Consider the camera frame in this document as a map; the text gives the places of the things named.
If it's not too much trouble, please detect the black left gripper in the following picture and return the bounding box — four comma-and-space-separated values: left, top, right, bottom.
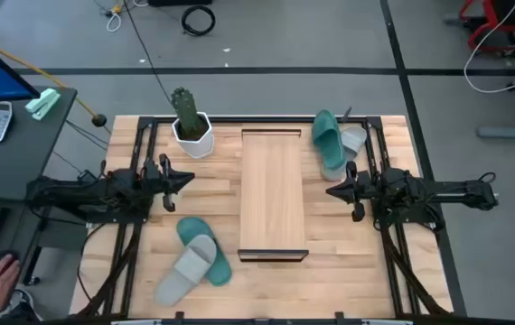
142, 153, 196, 214

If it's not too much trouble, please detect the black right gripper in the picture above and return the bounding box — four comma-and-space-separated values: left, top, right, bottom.
325, 160, 376, 223

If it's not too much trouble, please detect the grey rubber slide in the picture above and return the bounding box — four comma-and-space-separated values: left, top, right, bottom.
154, 233, 219, 308
320, 125, 369, 182

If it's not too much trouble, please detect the green rubber slide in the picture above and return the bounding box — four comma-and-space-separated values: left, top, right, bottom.
311, 109, 349, 181
175, 216, 233, 288

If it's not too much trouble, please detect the wooden shelf with black frame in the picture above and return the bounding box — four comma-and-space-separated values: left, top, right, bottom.
238, 128, 311, 264

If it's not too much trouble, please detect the green cactus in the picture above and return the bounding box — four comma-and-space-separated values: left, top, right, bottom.
170, 87, 201, 136

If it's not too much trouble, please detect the mint green stapler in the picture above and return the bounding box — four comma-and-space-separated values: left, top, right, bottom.
24, 88, 62, 122

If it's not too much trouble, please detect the black desk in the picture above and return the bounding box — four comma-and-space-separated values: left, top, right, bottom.
0, 86, 79, 312

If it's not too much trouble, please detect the grey desk base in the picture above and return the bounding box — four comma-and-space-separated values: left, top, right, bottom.
476, 70, 515, 140

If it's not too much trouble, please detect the black box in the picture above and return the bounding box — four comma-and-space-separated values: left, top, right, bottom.
147, 0, 213, 7

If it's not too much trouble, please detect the person's shoe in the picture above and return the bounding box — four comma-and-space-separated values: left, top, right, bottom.
0, 288, 42, 322

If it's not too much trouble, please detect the red and black cart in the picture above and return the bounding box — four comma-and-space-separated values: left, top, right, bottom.
445, 0, 515, 59

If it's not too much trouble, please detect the black aluminium table frame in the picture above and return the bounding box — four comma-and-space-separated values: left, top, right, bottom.
76, 115, 466, 325

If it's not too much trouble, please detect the black cable bundle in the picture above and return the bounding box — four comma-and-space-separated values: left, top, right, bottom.
377, 220, 451, 316
76, 220, 144, 317

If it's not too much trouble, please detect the long thin black cable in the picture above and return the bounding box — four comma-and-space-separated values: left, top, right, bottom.
121, 0, 175, 109

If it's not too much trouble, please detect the coiled black cable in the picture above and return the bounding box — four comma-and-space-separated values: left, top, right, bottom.
180, 5, 217, 38

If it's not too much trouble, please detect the short white cable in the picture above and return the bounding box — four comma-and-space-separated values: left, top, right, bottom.
106, 11, 123, 33

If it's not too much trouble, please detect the long white cable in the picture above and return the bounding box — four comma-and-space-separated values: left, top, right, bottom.
463, 0, 515, 95

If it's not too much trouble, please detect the yellow cable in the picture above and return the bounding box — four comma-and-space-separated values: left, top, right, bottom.
0, 35, 105, 124

